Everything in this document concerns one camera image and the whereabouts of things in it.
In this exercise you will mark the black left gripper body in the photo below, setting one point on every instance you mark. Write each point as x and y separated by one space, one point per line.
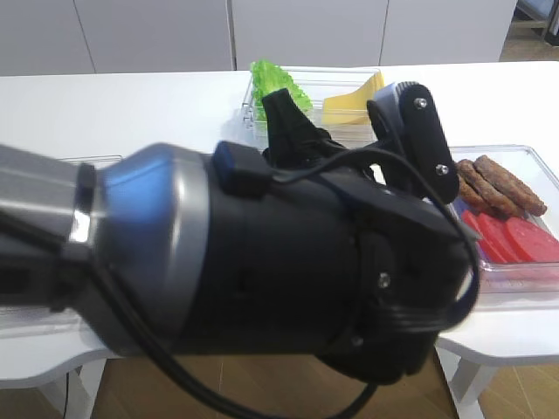
347 255

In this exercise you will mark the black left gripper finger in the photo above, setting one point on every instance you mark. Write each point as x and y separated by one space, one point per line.
293 140

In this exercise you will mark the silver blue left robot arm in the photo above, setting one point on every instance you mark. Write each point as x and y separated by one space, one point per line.
145 236

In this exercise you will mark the clear lettuce and cheese container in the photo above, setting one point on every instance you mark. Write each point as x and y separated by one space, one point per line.
318 83

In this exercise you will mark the yellow cheese slices in container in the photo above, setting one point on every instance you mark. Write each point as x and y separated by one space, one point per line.
351 108

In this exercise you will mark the green lettuce leaves in container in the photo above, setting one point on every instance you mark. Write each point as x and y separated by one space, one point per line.
268 78

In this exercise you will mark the middle brown patty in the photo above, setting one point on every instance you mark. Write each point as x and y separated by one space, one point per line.
482 195

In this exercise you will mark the brown patty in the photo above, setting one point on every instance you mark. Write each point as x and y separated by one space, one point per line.
510 186
482 195

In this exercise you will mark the middle red tomato slice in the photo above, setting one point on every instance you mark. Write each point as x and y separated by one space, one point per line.
495 243

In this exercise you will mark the right brown patty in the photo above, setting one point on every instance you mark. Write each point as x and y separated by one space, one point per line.
510 186

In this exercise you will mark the clear patty and tomato container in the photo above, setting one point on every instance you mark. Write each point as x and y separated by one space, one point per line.
530 168

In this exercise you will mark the right red tomato slice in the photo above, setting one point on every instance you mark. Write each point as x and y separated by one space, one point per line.
531 242

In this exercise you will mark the clear bun container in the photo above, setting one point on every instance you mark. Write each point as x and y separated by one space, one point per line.
52 318

